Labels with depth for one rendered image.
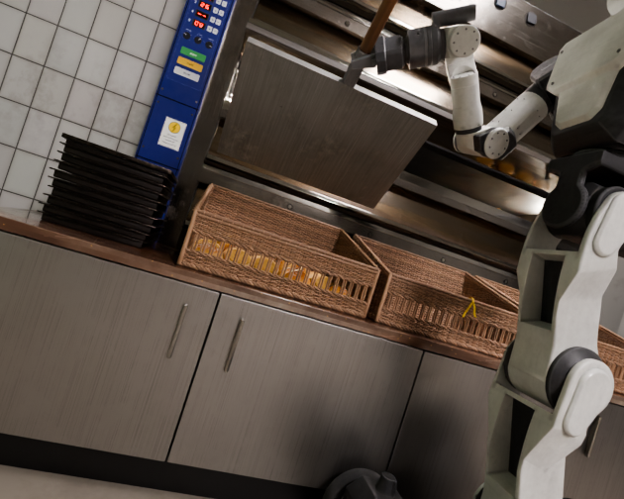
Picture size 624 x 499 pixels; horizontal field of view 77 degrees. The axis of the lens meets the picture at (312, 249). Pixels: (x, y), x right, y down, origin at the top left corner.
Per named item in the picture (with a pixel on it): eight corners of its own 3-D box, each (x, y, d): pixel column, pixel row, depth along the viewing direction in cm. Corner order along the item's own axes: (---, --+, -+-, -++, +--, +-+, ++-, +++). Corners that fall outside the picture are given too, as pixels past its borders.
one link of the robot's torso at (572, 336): (540, 391, 95) (579, 204, 95) (611, 427, 78) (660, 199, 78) (487, 384, 91) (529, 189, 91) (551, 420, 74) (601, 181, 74)
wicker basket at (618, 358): (454, 332, 175) (471, 273, 175) (553, 362, 187) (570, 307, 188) (539, 370, 127) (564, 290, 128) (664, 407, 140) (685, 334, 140)
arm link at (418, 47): (372, 27, 97) (422, 16, 95) (376, 64, 105) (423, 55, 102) (374, 49, 89) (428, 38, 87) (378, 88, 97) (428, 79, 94)
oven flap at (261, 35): (246, 27, 135) (240, 60, 154) (627, 199, 176) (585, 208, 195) (248, 21, 135) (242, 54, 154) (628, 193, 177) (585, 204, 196)
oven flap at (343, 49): (247, 34, 149) (260, -2, 156) (600, 191, 190) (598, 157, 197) (249, 24, 145) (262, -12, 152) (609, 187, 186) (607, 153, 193)
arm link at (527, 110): (463, 167, 114) (519, 118, 115) (497, 176, 103) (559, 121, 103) (448, 136, 108) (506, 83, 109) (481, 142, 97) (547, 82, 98)
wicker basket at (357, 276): (186, 251, 146) (209, 181, 147) (323, 293, 160) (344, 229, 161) (172, 263, 99) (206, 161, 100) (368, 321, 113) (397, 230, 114)
